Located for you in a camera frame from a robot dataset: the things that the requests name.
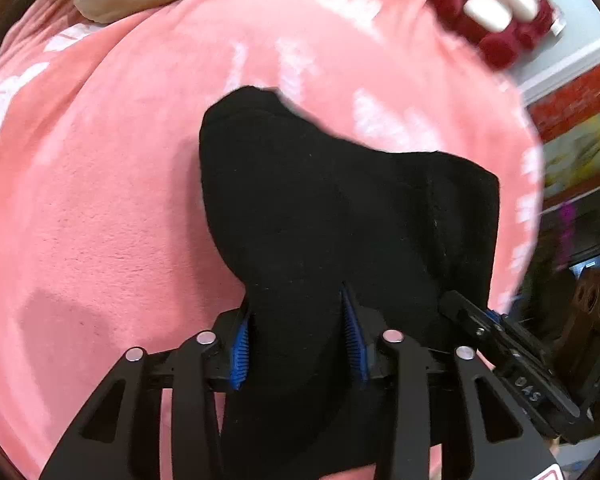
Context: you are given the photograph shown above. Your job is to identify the red wall picture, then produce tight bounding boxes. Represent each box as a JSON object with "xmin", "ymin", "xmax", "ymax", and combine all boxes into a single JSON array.
[{"xmin": 527, "ymin": 57, "xmax": 600, "ymax": 143}]

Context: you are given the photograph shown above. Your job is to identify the red and white plush bear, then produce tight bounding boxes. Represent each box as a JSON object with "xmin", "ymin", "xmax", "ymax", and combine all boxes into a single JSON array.
[{"xmin": 430, "ymin": 0, "xmax": 556, "ymax": 70}]

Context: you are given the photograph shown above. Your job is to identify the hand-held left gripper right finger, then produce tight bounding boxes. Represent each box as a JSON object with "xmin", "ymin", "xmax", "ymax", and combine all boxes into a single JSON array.
[{"xmin": 340, "ymin": 284, "xmax": 556, "ymax": 480}]

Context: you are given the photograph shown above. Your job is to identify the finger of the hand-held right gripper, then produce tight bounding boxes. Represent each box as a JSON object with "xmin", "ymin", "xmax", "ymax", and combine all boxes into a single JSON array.
[{"xmin": 439, "ymin": 290, "xmax": 512, "ymax": 358}]

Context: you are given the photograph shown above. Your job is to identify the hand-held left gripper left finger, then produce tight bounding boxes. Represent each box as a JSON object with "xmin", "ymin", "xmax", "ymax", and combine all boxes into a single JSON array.
[{"xmin": 39, "ymin": 305, "xmax": 253, "ymax": 480}]

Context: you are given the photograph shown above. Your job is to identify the pink printed blanket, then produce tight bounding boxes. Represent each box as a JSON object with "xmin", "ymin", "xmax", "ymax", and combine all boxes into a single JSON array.
[{"xmin": 0, "ymin": 0, "xmax": 548, "ymax": 480}]

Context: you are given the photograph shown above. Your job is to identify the brown wooden block with holes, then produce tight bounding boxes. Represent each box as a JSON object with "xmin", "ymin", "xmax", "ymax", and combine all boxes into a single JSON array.
[{"xmin": 572, "ymin": 277, "xmax": 600, "ymax": 323}]

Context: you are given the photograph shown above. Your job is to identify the purple flowers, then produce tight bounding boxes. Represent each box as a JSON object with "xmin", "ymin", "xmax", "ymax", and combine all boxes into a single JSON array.
[{"xmin": 552, "ymin": 202, "xmax": 581, "ymax": 271}]

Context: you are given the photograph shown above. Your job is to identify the black small garment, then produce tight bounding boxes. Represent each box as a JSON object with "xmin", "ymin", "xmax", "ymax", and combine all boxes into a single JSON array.
[{"xmin": 198, "ymin": 86, "xmax": 502, "ymax": 480}]

